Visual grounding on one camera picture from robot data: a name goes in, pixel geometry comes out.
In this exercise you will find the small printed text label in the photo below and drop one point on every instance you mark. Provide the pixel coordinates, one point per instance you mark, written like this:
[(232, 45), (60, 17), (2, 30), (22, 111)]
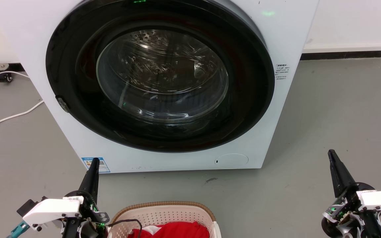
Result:
[(281, 71)]

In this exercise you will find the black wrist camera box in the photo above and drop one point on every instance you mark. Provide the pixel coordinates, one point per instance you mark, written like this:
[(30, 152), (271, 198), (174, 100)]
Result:
[(28, 206)]

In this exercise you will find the black round washer door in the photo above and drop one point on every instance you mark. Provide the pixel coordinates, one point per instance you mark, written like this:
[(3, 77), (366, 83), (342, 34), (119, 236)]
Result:
[(78, 66)]

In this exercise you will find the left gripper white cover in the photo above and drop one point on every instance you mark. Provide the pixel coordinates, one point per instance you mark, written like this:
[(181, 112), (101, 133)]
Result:
[(53, 210)]

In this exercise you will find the white woven-rim laundry basket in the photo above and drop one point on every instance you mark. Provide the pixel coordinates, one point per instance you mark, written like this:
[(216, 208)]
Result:
[(164, 215)]

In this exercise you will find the white front-load washing machine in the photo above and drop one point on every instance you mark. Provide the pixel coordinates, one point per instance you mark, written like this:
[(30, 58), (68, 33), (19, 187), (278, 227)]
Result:
[(289, 109)]

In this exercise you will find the blue energy label sticker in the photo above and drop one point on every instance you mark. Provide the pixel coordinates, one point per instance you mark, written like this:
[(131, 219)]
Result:
[(102, 164)]

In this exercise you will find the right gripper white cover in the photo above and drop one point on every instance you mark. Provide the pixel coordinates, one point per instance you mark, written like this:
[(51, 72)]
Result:
[(375, 200)]

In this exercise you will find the small black caster wheel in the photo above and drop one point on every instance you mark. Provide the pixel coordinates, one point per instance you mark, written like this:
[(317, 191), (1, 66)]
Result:
[(6, 78)]

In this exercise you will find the red garment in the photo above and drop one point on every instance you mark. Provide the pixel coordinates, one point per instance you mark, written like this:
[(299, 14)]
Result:
[(177, 230)]

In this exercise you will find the round white filter cover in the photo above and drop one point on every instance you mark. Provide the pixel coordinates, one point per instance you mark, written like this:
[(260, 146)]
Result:
[(232, 161)]

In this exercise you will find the black baseboard strip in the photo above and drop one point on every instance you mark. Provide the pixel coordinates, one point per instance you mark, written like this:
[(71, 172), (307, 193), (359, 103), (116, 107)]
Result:
[(342, 55)]

